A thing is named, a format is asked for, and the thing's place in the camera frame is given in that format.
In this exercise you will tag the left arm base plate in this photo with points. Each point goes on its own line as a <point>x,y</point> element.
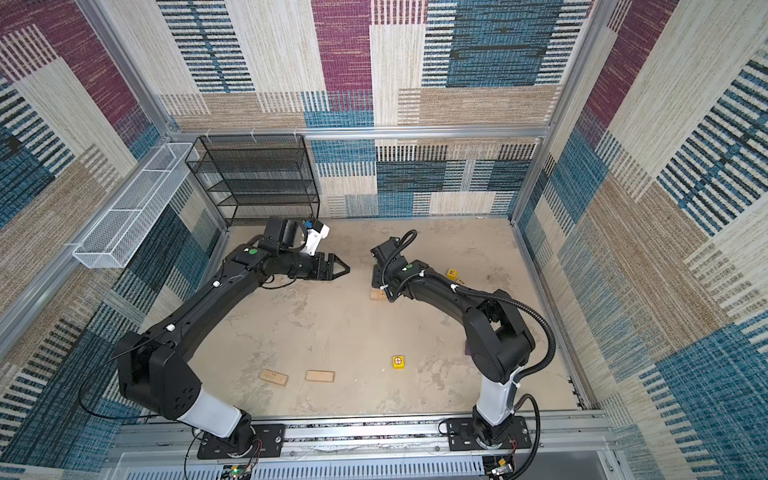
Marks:
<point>256,440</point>

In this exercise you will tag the plain wood block front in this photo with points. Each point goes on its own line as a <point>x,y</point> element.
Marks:
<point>320,376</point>

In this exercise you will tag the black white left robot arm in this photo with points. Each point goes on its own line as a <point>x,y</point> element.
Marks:
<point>152,366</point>

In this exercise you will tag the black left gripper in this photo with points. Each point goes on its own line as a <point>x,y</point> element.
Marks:
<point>325,273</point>

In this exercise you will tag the aluminium mounting rail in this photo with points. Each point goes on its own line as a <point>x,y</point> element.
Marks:
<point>559,445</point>

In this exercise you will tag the printed wood block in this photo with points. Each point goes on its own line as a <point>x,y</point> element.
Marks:
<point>274,377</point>

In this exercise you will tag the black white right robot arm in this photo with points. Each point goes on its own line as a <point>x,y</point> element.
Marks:
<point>497,337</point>

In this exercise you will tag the black wire mesh shelf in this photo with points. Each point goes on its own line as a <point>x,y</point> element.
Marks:
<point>250,178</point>

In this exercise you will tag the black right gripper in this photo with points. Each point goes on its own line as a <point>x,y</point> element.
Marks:
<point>377,278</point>

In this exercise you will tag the plain wood block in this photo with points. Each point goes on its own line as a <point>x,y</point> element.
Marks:
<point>378,295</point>
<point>320,376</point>

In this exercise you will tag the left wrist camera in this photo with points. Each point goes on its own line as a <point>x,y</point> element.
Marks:
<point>316,231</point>

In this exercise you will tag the white wire mesh basket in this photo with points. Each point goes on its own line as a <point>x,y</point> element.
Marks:
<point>113,241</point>

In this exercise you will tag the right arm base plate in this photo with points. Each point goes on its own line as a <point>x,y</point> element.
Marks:
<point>468,434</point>

